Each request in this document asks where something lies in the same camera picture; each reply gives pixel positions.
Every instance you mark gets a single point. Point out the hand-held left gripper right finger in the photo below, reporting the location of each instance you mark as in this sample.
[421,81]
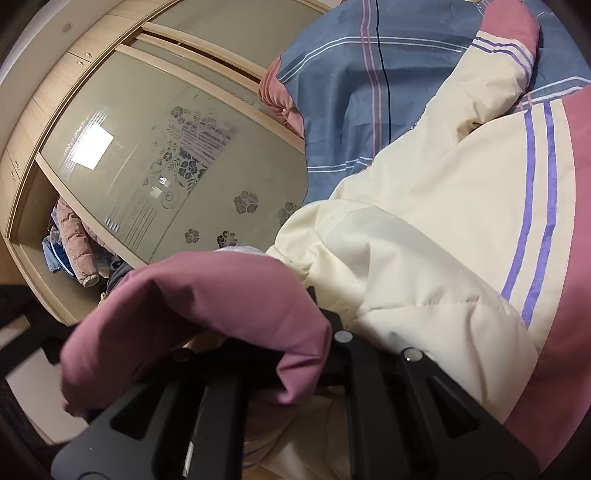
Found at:
[353,364]

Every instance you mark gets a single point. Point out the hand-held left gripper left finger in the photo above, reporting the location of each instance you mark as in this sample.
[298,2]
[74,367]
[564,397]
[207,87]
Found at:
[210,371]

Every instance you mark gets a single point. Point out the cream and pink padded jacket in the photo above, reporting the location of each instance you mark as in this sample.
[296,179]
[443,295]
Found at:
[415,207]

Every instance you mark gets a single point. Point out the dark clothing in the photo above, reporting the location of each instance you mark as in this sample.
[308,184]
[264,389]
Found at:
[115,277]

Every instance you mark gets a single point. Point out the blue garment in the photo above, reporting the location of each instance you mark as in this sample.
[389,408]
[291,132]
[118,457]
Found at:
[55,258]

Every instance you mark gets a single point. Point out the floral frosted sliding door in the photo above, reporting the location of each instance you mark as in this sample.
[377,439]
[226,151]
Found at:
[138,152]

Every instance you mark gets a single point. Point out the blue plaid bed sheet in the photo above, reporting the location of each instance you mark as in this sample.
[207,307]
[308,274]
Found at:
[346,92]

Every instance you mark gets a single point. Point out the wooden wardrobe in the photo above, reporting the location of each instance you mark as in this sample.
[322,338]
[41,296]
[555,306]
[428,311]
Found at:
[51,97]

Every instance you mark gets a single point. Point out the plain frosted sliding door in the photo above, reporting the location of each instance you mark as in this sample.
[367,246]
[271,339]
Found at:
[221,32]

